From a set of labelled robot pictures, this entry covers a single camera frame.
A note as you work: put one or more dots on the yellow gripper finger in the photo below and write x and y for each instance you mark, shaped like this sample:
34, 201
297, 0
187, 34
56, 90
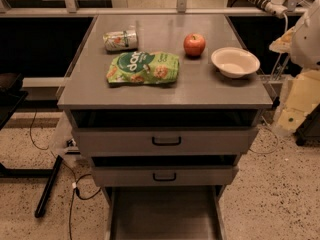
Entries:
302, 99
283, 43

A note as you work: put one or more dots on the green rice chip bag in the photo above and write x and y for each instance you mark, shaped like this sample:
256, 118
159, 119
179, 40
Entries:
142, 68

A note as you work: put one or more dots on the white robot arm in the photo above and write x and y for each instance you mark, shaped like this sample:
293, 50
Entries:
302, 43

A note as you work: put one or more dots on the grey drawer cabinet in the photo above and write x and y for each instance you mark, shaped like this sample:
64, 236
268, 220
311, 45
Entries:
199, 85

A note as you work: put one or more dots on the middle grey drawer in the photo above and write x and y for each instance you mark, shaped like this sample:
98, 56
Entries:
180, 170

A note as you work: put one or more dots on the grey drawer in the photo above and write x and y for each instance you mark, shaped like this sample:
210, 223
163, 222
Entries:
180, 170
165, 213
104, 133

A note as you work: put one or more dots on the bottom grey drawer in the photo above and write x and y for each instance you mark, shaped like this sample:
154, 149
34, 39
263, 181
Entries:
165, 213

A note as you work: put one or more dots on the top grey drawer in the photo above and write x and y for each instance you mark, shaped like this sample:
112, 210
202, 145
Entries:
104, 133

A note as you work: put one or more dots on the white power strip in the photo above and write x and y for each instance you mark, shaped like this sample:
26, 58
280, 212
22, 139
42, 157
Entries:
273, 7

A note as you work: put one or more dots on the white bowl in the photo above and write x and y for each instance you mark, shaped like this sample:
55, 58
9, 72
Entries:
235, 62

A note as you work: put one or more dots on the red apple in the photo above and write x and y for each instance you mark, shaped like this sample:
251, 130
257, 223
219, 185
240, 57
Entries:
194, 44

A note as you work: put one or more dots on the green white drink can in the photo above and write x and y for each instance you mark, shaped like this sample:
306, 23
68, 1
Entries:
120, 40

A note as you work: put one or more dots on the black side table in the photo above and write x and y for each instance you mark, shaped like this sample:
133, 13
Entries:
11, 95

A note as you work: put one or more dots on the black table leg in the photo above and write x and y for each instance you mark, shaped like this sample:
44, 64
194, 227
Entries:
40, 210

